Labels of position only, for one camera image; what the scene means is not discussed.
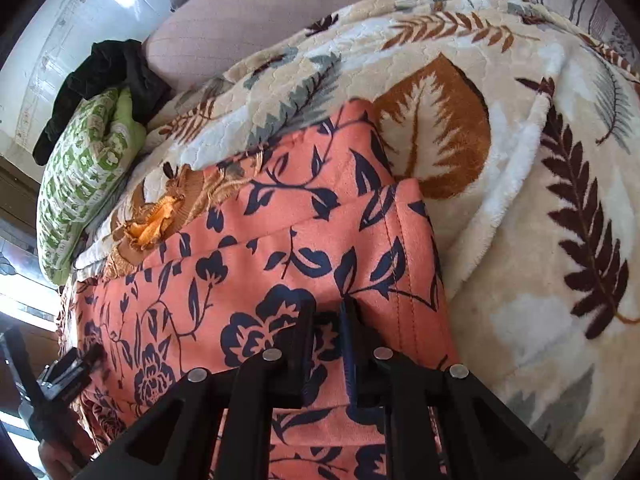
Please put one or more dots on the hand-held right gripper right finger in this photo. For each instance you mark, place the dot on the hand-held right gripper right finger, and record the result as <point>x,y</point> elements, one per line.
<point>360,370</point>

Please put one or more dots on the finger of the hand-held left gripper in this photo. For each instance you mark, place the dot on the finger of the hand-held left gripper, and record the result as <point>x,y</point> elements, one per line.
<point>94,357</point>

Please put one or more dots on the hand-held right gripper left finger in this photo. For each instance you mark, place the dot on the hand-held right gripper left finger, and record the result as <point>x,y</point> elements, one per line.
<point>295,360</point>

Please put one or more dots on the orange floral garment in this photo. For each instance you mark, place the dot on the orange floral garment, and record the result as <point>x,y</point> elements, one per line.
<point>280,230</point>

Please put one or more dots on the green patterned pillow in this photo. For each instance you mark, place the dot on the green patterned pillow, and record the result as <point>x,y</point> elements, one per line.
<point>80,175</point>

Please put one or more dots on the leaf printed fleece blanket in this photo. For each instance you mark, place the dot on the leaf printed fleece blanket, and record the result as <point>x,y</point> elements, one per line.
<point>525,270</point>

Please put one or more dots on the black cloth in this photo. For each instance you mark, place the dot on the black cloth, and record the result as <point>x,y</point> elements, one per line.
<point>115,70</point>

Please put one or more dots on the pink padded headboard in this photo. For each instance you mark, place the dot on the pink padded headboard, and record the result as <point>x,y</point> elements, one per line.
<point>280,5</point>

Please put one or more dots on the striped floral cushion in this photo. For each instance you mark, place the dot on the striped floral cushion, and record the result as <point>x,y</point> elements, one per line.
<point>585,0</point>

